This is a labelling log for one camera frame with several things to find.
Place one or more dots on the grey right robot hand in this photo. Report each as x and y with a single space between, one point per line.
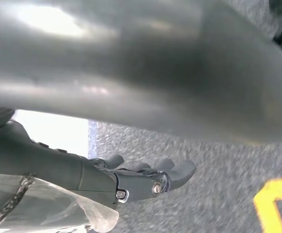
155 64

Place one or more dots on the clear plastic cover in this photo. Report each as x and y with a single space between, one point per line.
58 209

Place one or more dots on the yellow floor tape outline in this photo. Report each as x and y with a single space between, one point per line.
264 202

